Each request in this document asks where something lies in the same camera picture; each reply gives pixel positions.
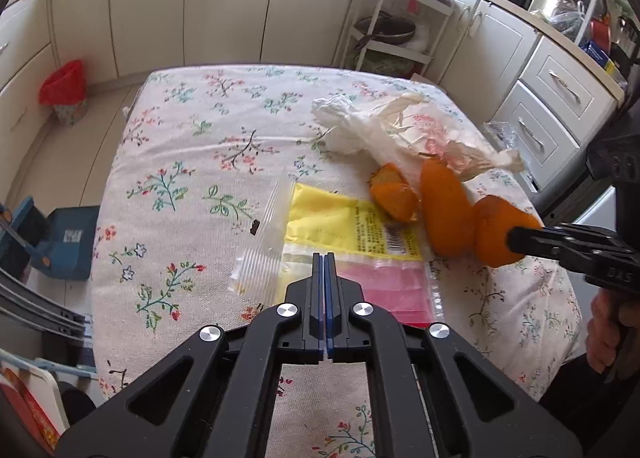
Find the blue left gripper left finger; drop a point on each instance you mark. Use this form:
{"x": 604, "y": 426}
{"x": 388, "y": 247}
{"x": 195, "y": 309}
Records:
{"x": 317, "y": 303}

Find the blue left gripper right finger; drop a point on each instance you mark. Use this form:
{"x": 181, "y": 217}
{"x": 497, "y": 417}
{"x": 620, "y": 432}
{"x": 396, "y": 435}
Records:
{"x": 329, "y": 279}

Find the yellow pink zip bag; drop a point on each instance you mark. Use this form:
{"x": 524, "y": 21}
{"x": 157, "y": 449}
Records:
{"x": 387, "y": 259}

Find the small orange peel piece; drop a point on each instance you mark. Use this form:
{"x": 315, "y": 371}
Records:
{"x": 392, "y": 193}

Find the orange peel large piece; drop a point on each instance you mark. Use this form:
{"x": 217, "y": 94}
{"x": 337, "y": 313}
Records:
{"x": 447, "y": 211}

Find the white bag with red print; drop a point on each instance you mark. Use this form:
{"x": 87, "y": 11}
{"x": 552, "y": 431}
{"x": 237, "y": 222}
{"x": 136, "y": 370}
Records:
{"x": 407, "y": 129}

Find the red lined trash bin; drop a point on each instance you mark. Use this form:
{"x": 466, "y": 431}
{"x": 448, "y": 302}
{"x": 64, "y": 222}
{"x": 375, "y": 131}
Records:
{"x": 65, "y": 92}

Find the person right hand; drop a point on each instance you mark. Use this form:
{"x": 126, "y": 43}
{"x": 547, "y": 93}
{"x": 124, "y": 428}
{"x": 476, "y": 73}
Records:
{"x": 609, "y": 311}

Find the metal pot on trolley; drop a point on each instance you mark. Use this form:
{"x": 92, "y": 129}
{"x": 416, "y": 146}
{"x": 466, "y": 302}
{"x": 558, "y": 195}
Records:
{"x": 387, "y": 29}

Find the white storage trolley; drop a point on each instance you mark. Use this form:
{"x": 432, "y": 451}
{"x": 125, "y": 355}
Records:
{"x": 431, "y": 18}

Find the blue dustpan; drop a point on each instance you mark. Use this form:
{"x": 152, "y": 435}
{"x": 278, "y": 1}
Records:
{"x": 59, "y": 245}

